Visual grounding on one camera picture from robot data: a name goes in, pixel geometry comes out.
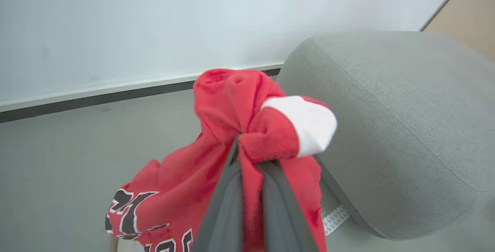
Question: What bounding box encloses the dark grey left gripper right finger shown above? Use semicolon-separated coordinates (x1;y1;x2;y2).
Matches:
257;160;320;252

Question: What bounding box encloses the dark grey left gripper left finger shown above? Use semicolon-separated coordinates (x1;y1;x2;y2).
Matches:
192;135;243;252

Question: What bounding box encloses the red jersey with white trim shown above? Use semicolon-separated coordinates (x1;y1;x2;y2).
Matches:
105;69;338;252

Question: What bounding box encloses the white patterned label strip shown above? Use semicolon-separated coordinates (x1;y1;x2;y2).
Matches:
322;205;351;236

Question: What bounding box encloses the grey fabric sofa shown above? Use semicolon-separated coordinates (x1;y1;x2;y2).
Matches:
275;31;495;241

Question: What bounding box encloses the dark grey baseboard strip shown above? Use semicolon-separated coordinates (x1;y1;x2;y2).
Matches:
0;68;281;124

